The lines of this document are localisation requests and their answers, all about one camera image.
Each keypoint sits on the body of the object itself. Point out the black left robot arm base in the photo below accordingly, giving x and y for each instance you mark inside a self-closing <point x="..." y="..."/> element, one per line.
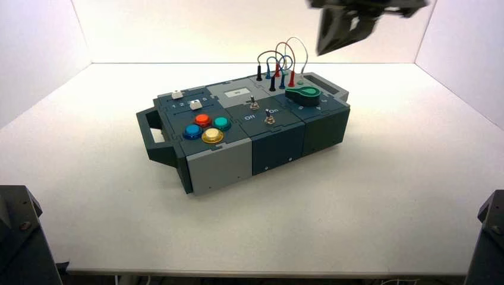
<point x="19" y="244"/>

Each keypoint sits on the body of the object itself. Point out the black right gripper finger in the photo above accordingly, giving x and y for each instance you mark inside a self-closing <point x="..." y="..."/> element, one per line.
<point x="330" y="35"/>
<point x="364" y="29"/>

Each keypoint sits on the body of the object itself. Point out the yellow round push button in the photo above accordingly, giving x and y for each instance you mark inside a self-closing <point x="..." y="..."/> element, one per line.
<point x="212" y="135"/>

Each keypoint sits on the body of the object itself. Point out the teal round push button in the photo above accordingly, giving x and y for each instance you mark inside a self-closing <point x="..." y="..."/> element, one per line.
<point x="222" y="122"/>

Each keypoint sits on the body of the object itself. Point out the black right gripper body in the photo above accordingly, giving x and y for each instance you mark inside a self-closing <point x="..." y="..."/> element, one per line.
<point x="393" y="4"/>

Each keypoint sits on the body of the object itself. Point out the black right robot arm base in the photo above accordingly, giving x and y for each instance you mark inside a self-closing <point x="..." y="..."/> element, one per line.
<point x="488" y="244"/>

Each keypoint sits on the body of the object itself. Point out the white slider cap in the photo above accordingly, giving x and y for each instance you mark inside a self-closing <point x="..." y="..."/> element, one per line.
<point x="177" y="94"/>
<point x="195" y="104"/>

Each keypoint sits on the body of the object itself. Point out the blue round push button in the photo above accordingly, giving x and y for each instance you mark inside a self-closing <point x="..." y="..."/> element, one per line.
<point x="193" y="131"/>

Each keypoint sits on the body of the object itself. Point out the green rotary knob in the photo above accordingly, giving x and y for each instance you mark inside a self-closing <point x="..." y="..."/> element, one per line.
<point x="303" y="96"/>

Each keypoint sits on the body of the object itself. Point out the small white display panel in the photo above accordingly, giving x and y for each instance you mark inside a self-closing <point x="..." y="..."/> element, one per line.
<point x="237" y="93"/>

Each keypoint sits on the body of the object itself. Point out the orange round push button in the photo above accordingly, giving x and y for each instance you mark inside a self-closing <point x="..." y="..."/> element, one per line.
<point x="203" y="119"/>

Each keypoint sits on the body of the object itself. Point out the metal toggle switch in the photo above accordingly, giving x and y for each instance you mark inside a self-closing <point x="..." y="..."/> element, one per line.
<point x="252" y="104"/>
<point x="269" y="117"/>

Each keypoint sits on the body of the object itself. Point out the dark teal grey control box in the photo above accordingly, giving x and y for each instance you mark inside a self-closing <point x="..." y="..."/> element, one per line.
<point x="220" y="165"/>

